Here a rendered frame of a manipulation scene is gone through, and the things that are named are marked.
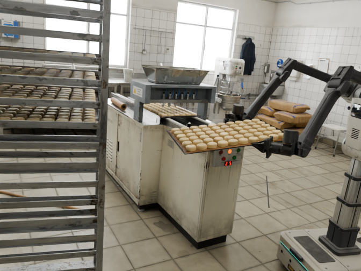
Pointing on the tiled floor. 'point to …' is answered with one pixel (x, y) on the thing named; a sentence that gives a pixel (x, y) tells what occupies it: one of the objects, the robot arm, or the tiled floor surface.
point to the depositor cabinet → (134, 155)
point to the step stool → (333, 135)
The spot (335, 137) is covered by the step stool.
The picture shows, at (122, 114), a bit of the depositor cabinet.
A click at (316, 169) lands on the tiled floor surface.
